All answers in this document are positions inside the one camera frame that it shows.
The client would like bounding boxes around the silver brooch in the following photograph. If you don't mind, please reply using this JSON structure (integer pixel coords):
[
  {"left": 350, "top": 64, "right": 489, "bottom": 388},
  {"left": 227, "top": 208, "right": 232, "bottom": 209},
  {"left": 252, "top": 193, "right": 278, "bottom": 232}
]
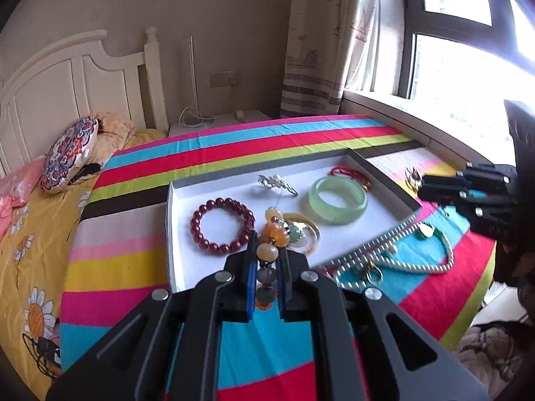
[{"left": 257, "top": 173, "right": 299, "bottom": 197}]

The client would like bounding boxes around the black cloth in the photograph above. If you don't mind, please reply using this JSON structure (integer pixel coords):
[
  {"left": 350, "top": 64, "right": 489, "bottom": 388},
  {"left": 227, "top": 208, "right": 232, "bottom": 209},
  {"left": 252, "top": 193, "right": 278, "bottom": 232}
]
[{"left": 69, "top": 162, "right": 103, "bottom": 185}]

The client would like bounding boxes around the red woven cord bracelet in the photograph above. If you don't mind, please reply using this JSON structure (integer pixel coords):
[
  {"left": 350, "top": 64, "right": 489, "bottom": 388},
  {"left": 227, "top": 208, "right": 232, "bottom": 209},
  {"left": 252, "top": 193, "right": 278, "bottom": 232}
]
[{"left": 329, "top": 166, "right": 372, "bottom": 193}]

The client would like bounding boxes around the white nightstand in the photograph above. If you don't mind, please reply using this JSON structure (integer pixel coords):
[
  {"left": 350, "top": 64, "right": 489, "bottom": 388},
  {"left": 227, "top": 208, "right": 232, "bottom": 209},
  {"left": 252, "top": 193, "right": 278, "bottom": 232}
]
[{"left": 168, "top": 109, "right": 272, "bottom": 138}]

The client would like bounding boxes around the round patterned cushion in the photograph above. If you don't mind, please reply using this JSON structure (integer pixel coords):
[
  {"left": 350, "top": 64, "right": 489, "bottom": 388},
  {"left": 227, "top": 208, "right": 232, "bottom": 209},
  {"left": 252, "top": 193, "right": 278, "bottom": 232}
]
[{"left": 40, "top": 117, "right": 100, "bottom": 194}]

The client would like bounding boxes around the shallow grey cardboard box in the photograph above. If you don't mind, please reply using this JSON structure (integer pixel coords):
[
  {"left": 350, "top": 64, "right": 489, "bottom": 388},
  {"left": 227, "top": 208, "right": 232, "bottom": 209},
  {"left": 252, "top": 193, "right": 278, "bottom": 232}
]
[{"left": 166, "top": 148, "right": 422, "bottom": 293}]

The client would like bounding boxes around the white pearl necklace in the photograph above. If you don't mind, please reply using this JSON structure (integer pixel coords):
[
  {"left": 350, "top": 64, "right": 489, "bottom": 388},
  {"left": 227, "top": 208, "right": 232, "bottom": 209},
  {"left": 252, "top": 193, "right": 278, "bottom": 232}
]
[{"left": 330, "top": 213, "right": 456, "bottom": 285}]

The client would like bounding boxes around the multicolour agate bead bracelet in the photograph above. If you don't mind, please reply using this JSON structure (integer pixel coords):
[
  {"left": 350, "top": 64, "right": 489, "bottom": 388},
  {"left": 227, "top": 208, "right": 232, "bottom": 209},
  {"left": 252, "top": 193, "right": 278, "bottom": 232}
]
[{"left": 254, "top": 206, "right": 309, "bottom": 312}]

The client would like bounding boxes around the white wooden headboard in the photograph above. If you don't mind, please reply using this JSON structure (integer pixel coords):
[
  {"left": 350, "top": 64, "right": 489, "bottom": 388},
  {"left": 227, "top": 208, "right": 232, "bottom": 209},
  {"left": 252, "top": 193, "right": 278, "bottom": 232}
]
[{"left": 0, "top": 26, "right": 170, "bottom": 180}]

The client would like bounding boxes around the dark framed window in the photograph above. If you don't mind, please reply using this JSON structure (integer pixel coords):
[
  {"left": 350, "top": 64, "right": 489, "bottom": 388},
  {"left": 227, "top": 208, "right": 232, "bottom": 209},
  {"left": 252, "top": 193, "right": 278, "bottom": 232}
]
[{"left": 399, "top": 0, "right": 535, "bottom": 151}]

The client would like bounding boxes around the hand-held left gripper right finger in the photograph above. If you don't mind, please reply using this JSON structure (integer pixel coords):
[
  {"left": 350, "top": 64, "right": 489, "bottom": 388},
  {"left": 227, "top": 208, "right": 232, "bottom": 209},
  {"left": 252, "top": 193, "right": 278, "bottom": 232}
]
[{"left": 278, "top": 248, "right": 490, "bottom": 401}]

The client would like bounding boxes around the yellow checked blanket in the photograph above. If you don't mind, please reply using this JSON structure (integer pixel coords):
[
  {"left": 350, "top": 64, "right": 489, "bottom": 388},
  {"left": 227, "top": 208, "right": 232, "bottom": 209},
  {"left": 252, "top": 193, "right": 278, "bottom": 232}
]
[{"left": 94, "top": 111, "right": 168, "bottom": 155}]

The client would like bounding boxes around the fluffy beige cloth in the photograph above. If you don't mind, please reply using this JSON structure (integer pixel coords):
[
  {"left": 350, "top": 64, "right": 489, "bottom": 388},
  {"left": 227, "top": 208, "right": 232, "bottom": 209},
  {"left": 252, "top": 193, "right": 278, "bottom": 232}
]
[{"left": 453, "top": 319, "right": 529, "bottom": 389}]

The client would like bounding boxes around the beige printed curtain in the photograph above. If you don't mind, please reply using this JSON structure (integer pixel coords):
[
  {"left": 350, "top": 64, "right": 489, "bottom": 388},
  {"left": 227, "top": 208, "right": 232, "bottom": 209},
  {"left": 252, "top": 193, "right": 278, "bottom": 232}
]
[{"left": 279, "top": 0, "right": 404, "bottom": 118}]

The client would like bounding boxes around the pink floral quilt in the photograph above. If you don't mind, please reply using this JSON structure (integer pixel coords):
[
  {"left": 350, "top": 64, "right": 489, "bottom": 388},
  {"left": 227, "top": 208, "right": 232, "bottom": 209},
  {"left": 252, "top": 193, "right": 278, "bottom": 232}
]
[{"left": 0, "top": 156, "right": 46, "bottom": 243}]

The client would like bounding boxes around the white charger cable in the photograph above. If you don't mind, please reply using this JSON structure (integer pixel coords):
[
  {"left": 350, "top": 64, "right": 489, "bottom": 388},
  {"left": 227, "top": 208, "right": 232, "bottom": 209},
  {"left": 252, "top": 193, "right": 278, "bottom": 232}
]
[{"left": 180, "top": 86, "right": 245, "bottom": 127}]

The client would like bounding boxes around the colourful striped blanket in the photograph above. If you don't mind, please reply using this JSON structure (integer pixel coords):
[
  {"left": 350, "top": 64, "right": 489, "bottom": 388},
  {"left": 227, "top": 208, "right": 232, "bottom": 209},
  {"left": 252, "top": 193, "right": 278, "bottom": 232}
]
[{"left": 59, "top": 115, "right": 498, "bottom": 401}]

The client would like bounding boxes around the dark red bead bracelet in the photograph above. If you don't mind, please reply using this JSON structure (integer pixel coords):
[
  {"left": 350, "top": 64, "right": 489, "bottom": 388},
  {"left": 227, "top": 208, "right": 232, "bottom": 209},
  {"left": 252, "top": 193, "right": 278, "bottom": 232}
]
[{"left": 191, "top": 197, "right": 256, "bottom": 255}]

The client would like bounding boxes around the thin gold bangle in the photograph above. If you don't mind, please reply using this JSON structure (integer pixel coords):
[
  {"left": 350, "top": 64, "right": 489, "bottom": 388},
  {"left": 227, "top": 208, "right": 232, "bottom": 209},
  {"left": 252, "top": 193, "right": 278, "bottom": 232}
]
[{"left": 284, "top": 213, "right": 322, "bottom": 255}]

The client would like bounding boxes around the yellow floral bedsheet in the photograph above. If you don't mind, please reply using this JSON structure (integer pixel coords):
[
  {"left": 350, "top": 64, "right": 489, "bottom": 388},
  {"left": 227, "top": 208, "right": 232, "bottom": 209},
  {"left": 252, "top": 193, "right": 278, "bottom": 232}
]
[{"left": 0, "top": 129, "right": 168, "bottom": 401}]

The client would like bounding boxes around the green jade bangle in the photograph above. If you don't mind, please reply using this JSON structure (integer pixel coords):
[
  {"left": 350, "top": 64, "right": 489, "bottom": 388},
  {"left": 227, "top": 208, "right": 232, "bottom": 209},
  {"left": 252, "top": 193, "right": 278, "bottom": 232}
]
[{"left": 308, "top": 175, "right": 369, "bottom": 222}]

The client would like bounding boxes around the window sill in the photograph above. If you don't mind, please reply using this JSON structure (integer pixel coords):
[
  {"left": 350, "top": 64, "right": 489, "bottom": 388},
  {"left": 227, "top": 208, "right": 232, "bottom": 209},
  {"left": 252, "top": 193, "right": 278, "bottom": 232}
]
[{"left": 343, "top": 90, "right": 515, "bottom": 163}]

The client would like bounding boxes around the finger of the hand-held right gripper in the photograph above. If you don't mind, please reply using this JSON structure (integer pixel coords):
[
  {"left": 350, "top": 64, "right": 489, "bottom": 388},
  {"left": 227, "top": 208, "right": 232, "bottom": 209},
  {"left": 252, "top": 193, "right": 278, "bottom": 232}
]
[
  {"left": 453, "top": 204, "right": 521, "bottom": 243},
  {"left": 417, "top": 161, "right": 519, "bottom": 208}
]

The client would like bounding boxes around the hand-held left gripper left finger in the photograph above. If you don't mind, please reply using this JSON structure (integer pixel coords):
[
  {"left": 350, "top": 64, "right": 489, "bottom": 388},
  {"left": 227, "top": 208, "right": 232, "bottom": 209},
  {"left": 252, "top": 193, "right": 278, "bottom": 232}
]
[{"left": 46, "top": 231, "right": 257, "bottom": 401}]

